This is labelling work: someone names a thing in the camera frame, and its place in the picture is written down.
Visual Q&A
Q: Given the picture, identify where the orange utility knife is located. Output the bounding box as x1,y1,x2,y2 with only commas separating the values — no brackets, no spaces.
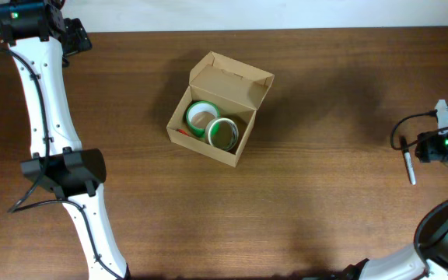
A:
177,128,190,136

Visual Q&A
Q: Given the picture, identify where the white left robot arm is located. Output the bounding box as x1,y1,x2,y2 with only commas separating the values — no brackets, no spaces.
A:
0,1,131,279

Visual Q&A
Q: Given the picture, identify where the beige masking tape roll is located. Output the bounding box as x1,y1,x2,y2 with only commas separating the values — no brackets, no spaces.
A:
204,117,239,152

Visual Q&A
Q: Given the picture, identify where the brown cardboard box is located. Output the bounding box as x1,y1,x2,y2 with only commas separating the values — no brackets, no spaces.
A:
166,51,275,166

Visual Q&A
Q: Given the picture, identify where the black white marker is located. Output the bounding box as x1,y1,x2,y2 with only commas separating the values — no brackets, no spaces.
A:
399,136,417,185

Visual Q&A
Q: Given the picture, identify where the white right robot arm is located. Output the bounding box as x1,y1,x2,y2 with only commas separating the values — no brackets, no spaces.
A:
332,109,448,280

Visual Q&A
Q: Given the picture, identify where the green tape roll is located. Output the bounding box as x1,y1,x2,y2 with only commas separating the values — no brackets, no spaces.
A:
185,101,220,138

